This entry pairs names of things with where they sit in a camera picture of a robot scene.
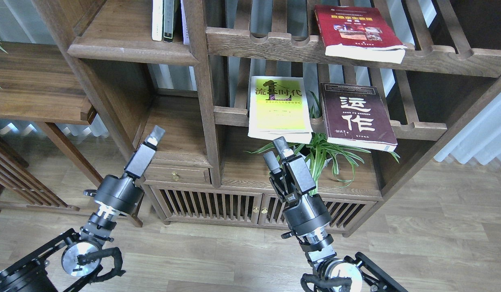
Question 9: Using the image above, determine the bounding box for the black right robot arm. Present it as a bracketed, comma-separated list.
[264, 137, 405, 292]

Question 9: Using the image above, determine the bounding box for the dark maroon cover book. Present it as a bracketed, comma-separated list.
[320, 83, 398, 152]

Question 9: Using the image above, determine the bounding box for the dark wooden bookshelf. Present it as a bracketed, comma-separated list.
[33, 0, 501, 236]

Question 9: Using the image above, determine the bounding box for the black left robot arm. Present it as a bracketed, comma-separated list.
[0, 126, 165, 292]

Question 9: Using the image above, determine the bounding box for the wooden slatted rack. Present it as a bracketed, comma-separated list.
[0, 137, 80, 214]

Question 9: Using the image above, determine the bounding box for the white book behind post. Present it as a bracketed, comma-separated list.
[180, 0, 191, 45]

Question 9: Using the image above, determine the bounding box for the dark green upright book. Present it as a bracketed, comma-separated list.
[162, 0, 180, 43]

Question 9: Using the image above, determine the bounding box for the green spider plant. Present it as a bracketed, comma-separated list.
[245, 90, 400, 196]

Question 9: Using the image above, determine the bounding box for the wooden side table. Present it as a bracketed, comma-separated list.
[0, 41, 144, 228]

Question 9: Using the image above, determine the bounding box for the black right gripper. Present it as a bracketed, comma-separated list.
[263, 137, 331, 237]

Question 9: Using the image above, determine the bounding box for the white upright book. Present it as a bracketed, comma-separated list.
[152, 0, 164, 41]

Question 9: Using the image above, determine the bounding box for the red cover book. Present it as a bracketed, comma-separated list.
[314, 5, 406, 64]

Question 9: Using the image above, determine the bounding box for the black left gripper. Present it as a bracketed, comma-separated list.
[83, 125, 166, 216]

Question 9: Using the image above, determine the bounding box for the yellow green cover book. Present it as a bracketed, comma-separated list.
[248, 76, 313, 144]

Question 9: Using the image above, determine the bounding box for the white curtain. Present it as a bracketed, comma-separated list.
[434, 93, 501, 165]

